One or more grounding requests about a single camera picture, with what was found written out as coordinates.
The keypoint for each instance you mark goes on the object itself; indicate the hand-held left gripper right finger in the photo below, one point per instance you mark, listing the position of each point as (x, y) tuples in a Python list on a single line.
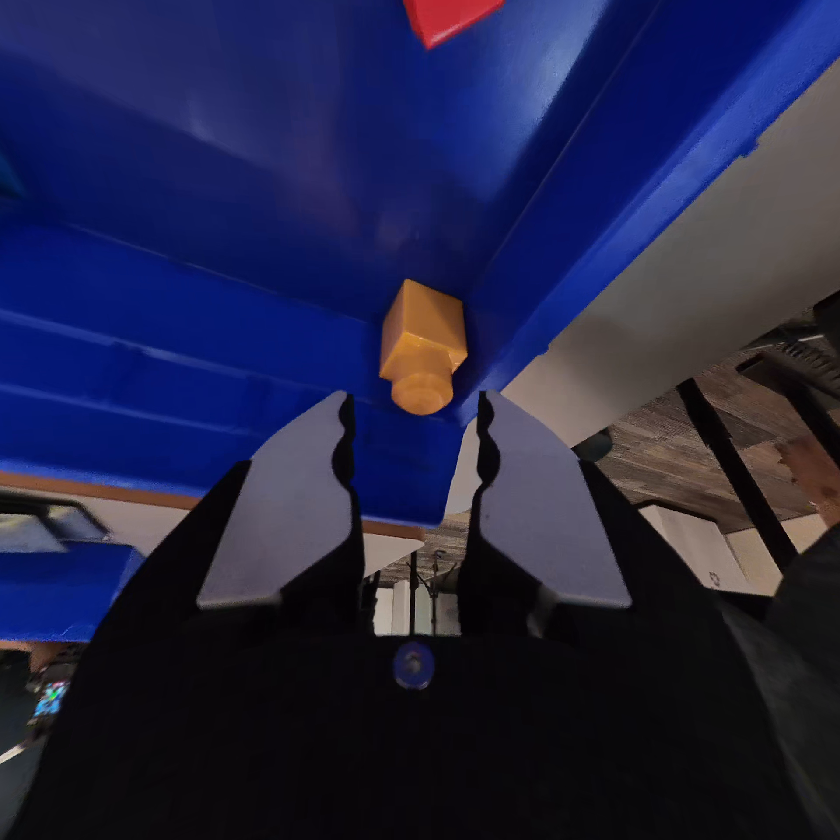
[(551, 525)]

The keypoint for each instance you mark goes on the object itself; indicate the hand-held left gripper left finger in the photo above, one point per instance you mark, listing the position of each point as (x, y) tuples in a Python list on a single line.
[(282, 525)]

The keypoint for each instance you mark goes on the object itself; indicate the blue plastic bin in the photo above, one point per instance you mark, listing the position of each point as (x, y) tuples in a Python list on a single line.
[(59, 590), (197, 131)]

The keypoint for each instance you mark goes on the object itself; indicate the yellow single-stud toy block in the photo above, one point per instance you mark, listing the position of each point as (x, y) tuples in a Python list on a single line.
[(423, 328)]

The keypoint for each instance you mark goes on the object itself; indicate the pile of mixed toy blocks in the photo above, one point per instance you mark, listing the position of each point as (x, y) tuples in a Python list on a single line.
[(446, 19)]

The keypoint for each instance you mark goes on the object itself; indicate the black desk leg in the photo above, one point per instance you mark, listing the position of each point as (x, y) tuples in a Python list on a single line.
[(728, 459)]

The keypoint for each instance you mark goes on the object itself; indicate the white waste bin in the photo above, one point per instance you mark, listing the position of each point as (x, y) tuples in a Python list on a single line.
[(689, 551)]

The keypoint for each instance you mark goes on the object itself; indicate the person's dark trousers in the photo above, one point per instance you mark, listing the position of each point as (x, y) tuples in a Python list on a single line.
[(800, 656)]

